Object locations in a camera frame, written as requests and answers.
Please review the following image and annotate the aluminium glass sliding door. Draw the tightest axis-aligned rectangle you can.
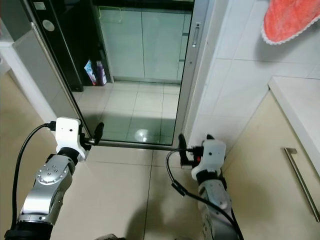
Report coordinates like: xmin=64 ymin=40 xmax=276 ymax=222
xmin=25 ymin=0 xmax=211 ymax=151

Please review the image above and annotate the purple bottle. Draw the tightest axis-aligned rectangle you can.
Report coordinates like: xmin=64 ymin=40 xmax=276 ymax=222
xmin=96 ymin=60 xmax=107 ymax=86

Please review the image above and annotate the blue and white refill pouch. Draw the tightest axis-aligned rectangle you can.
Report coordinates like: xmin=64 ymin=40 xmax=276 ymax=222
xmin=84 ymin=59 xmax=98 ymax=86

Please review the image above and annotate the beige cabinet with white counter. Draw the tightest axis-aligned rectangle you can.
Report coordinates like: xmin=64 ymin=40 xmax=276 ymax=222
xmin=222 ymin=75 xmax=320 ymax=240

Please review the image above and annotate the tall black cabinet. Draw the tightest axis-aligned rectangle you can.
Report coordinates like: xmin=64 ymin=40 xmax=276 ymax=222
xmin=30 ymin=0 xmax=101 ymax=93

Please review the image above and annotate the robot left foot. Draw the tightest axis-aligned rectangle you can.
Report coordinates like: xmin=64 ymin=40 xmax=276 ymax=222
xmin=94 ymin=233 xmax=118 ymax=240

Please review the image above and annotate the frosted glass door cabinet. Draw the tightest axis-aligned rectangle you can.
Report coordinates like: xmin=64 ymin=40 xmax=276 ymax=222
xmin=97 ymin=6 xmax=193 ymax=83

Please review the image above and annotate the round grey sticker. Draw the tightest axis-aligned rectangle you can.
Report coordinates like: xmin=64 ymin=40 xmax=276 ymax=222
xmin=43 ymin=20 xmax=56 ymax=32

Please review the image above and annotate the orange towel with white trim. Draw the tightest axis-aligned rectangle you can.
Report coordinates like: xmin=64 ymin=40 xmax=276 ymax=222
xmin=261 ymin=0 xmax=320 ymax=46

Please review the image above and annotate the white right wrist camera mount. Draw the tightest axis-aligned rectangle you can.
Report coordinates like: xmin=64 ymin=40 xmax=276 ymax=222
xmin=191 ymin=140 xmax=227 ymax=181

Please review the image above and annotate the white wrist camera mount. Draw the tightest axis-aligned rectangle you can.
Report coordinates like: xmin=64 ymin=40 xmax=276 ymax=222
xmin=191 ymin=140 xmax=227 ymax=181
xmin=55 ymin=117 xmax=85 ymax=162

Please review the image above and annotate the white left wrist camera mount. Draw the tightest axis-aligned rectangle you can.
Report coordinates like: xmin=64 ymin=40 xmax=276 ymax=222
xmin=55 ymin=117 xmax=85 ymax=162

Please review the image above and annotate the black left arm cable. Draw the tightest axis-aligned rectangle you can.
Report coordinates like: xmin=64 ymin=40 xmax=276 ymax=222
xmin=12 ymin=121 xmax=57 ymax=231

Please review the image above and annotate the silver bar cabinet handle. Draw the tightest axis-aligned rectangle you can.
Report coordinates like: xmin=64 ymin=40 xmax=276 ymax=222
xmin=283 ymin=147 xmax=320 ymax=223

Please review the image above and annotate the silver sliding door handle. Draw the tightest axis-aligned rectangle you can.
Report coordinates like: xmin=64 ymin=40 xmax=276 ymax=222
xmin=192 ymin=22 xmax=202 ymax=48

